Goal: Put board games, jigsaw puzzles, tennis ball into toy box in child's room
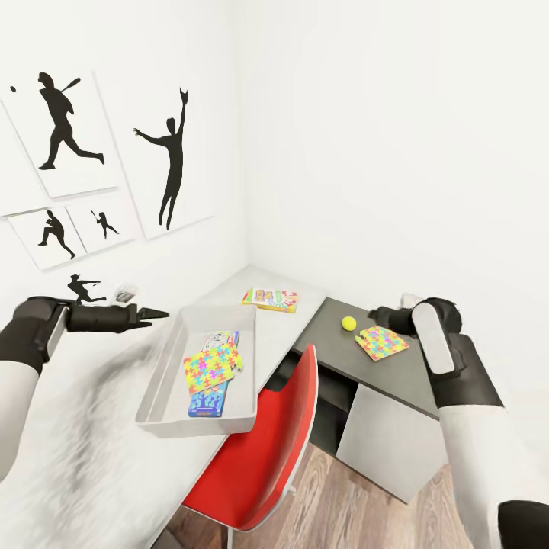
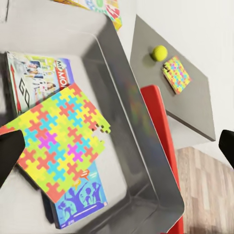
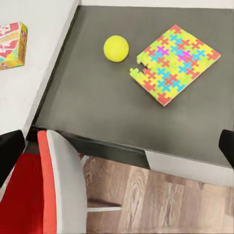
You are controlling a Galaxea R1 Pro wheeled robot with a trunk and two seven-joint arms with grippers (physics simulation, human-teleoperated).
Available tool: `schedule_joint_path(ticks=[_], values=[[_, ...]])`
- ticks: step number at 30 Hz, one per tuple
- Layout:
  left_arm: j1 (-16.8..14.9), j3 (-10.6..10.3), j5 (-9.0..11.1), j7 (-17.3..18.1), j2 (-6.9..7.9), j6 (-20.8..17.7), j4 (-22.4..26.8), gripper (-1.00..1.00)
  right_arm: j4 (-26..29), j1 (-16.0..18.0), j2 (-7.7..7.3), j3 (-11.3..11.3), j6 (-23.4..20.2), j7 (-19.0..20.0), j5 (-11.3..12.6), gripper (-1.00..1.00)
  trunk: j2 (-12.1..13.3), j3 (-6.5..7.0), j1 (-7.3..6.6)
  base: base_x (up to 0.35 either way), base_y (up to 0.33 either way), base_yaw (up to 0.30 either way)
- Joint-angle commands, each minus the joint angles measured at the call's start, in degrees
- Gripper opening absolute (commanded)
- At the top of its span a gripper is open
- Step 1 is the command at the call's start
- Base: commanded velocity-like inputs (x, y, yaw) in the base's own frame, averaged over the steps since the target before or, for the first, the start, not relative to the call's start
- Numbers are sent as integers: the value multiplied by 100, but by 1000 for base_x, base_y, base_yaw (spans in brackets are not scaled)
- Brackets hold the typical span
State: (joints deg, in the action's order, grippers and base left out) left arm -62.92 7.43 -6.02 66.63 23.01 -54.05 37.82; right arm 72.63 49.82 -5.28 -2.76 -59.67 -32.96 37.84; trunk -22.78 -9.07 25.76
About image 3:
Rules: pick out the swivel chair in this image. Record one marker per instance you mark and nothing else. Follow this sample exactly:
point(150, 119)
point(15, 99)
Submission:
point(46, 193)

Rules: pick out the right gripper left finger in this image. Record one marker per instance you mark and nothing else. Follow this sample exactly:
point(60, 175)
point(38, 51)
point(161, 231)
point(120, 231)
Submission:
point(11, 147)

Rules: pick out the tennis ball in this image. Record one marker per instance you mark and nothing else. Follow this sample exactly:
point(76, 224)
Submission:
point(116, 48)

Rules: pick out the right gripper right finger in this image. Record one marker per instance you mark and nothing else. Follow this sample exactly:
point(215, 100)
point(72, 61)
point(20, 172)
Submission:
point(226, 145)

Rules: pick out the board game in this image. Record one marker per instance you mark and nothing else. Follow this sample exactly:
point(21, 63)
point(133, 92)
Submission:
point(12, 45)

